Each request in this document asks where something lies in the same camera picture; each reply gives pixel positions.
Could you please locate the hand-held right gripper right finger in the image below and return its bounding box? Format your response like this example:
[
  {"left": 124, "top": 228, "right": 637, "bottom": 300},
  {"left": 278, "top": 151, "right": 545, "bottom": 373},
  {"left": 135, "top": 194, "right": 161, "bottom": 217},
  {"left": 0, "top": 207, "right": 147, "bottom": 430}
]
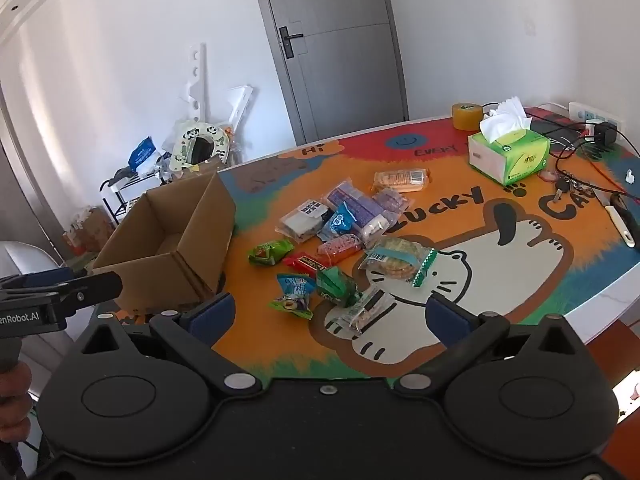
[{"left": 395, "top": 292, "right": 588, "bottom": 393}]

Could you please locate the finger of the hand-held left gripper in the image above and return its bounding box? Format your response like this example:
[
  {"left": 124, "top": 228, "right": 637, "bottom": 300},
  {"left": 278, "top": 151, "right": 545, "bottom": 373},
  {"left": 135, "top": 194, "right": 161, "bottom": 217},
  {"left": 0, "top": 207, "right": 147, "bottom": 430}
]
[
  {"left": 20, "top": 266, "right": 91, "bottom": 291},
  {"left": 47, "top": 271, "right": 124, "bottom": 311}
]

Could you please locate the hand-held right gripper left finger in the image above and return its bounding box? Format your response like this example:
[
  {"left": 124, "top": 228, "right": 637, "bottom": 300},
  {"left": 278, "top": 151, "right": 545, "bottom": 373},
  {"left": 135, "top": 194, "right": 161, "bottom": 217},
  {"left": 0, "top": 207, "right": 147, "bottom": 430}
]
[{"left": 75, "top": 291, "right": 263, "bottom": 393}]

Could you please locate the cardboard box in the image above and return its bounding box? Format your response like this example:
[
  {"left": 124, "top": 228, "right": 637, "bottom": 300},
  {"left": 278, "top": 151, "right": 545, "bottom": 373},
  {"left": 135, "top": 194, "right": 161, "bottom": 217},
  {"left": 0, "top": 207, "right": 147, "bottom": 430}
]
[{"left": 92, "top": 172, "right": 237, "bottom": 313}]

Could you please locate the teal round biscuit packet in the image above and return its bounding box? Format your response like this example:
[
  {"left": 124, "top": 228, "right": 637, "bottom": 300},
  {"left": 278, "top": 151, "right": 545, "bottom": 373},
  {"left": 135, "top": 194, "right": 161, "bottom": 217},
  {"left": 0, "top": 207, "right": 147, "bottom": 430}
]
[{"left": 359, "top": 239, "right": 437, "bottom": 288}]

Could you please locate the clear black striped snack packet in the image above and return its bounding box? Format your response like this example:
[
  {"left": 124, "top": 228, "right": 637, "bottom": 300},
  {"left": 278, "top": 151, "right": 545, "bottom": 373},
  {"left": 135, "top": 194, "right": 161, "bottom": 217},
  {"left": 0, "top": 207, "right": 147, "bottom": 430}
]
[{"left": 334, "top": 285, "right": 396, "bottom": 336}]

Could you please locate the blue and green snack packet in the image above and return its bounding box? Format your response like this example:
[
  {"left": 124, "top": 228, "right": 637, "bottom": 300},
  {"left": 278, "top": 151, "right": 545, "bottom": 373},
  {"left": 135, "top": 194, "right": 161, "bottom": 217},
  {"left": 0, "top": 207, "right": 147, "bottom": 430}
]
[{"left": 268, "top": 274, "right": 317, "bottom": 320}]

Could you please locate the red candy packet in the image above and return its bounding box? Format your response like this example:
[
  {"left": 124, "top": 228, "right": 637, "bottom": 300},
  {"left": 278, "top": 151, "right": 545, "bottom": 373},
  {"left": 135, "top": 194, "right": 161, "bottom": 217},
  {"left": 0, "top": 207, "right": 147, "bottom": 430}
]
[{"left": 282, "top": 254, "right": 328, "bottom": 276}]

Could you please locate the dark green triangular snack packet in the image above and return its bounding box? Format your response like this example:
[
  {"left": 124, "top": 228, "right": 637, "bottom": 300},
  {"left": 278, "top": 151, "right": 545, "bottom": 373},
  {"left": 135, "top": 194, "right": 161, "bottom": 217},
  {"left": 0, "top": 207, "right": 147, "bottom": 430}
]
[{"left": 316, "top": 266, "right": 362, "bottom": 307}]

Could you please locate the pink snack packet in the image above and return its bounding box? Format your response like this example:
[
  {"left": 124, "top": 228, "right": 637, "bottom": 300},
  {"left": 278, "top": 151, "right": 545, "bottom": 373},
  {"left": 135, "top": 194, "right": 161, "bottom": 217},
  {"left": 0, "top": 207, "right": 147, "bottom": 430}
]
[{"left": 316, "top": 235, "right": 362, "bottom": 265}]

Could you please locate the clear purple snack packet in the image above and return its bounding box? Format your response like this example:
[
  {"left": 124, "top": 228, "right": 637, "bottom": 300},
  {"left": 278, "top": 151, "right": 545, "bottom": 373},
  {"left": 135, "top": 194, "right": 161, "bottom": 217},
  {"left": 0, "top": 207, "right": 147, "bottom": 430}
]
[{"left": 372, "top": 187, "right": 413, "bottom": 226}]

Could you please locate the black and white snack packet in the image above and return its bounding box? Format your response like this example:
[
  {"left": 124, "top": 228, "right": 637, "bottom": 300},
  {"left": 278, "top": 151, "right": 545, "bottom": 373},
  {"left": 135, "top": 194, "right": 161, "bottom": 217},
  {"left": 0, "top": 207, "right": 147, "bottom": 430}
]
[{"left": 275, "top": 199, "right": 333, "bottom": 242}]

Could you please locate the orange biscuit packet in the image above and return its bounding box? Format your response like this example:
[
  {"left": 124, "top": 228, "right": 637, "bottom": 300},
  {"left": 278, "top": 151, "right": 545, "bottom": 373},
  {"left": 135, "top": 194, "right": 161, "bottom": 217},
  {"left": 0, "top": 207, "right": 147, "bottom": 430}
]
[{"left": 371, "top": 169, "right": 432, "bottom": 194}]

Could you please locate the long purple snack packet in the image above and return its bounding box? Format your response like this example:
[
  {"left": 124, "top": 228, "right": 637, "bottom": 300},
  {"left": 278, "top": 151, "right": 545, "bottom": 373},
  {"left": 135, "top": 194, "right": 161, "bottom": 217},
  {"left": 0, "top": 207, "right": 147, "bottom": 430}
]
[{"left": 322, "top": 178, "right": 391, "bottom": 241}]

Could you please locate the person's left hand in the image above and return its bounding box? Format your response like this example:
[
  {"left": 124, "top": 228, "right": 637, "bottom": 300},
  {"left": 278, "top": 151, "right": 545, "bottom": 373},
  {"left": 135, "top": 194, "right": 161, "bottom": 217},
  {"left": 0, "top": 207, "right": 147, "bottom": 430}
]
[{"left": 0, "top": 360, "right": 33, "bottom": 443}]

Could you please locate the grey chair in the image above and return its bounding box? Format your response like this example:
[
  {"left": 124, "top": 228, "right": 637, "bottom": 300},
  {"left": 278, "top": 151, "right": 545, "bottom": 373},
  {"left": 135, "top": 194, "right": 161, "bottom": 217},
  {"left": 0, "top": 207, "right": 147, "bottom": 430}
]
[{"left": 0, "top": 241, "right": 58, "bottom": 281}]

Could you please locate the brown cardboard carton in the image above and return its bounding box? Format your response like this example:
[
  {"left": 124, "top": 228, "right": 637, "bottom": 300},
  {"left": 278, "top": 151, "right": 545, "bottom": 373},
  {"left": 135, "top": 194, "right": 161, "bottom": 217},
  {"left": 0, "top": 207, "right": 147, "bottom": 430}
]
[{"left": 75, "top": 207, "right": 116, "bottom": 253}]

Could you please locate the black shoe rack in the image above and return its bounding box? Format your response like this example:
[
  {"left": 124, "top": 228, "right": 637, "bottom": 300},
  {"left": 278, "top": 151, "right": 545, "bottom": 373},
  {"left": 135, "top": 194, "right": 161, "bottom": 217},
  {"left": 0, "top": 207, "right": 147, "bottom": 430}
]
[{"left": 100, "top": 165, "right": 171, "bottom": 226}]

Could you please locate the blue plastic bag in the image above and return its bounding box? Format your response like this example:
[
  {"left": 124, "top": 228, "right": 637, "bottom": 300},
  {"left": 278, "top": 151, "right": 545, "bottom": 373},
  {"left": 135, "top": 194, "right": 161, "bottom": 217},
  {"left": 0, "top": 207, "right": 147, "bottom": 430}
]
[{"left": 127, "top": 136, "right": 157, "bottom": 168}]

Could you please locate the taped cardboard carton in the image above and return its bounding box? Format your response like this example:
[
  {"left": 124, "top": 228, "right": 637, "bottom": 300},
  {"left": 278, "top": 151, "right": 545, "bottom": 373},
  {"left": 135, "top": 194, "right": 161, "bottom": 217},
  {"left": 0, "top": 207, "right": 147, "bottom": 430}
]
[{"left": 187, "top": 157, "right": 223, "bottom": 177}]

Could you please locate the green tissue box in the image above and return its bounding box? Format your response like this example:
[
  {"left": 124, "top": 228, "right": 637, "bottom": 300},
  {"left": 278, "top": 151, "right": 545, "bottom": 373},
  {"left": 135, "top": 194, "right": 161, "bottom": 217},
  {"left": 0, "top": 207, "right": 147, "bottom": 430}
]
[{"left": 467, "top": 97, "right": 551, "bottom": 186}]

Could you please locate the white utility knife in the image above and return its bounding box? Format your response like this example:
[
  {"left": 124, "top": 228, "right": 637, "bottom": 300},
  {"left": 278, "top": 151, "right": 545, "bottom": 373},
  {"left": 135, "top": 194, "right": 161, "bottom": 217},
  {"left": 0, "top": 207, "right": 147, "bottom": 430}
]
[{"left": 604, "top": 204, "right": 637, "bottom": 248}]

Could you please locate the yellow tape roll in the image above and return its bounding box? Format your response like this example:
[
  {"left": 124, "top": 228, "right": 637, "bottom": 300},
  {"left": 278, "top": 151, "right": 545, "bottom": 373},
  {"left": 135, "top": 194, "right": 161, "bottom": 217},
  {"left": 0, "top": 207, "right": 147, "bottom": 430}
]
[{"left": 451, "top": 102, "right": 485, "bottom": 132}]

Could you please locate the white shelf board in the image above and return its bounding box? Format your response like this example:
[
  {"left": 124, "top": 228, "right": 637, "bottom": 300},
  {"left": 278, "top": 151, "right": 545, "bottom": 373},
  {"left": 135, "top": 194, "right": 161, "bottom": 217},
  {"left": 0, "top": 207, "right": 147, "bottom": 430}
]
[{"left": 227, "top": 85, "right": 255, "bottom": 136}]

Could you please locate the black charger adapter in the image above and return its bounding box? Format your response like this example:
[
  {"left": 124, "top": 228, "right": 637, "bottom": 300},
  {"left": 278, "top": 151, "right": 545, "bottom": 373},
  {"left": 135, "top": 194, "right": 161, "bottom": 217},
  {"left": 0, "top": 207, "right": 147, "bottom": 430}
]
[{"left": 592, "top": 120, "right": 618, "bottom": 146}]

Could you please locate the white power strip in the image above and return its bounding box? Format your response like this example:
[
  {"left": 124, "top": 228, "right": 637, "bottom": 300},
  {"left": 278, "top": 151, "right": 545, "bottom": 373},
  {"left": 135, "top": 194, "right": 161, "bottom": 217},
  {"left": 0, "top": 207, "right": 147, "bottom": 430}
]
[{"left": 569, "top": 101, "right": 623, "bottom": 133}]

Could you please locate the grey door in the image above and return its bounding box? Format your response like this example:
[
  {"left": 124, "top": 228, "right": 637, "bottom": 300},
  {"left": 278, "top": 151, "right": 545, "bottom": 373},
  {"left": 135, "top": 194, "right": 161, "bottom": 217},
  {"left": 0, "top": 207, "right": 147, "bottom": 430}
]
[{"left": 248, "top": 0, "right": 408, "bottom": 147}]

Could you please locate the panda print seat ring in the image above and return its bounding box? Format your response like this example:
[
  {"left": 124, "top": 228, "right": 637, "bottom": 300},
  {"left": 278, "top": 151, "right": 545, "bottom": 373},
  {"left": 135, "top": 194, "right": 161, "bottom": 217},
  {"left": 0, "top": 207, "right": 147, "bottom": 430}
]
[{"left": 169, "top": 121, "right": 231, "bottom": 173}]

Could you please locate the black cable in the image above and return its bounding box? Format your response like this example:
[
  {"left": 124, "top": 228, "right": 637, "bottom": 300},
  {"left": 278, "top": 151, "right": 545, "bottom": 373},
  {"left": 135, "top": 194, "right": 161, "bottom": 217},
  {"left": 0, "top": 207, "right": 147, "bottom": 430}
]
[{"left": 545, "top": 127, "right": 640, "bottom": 193}]

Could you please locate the black door handle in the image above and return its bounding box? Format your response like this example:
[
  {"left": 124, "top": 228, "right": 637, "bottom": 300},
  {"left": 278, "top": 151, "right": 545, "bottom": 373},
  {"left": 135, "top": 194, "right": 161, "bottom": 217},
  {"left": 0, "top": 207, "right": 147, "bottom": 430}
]
[{"left": 278, "top": 25, "right": 305, "bottom": 58}]

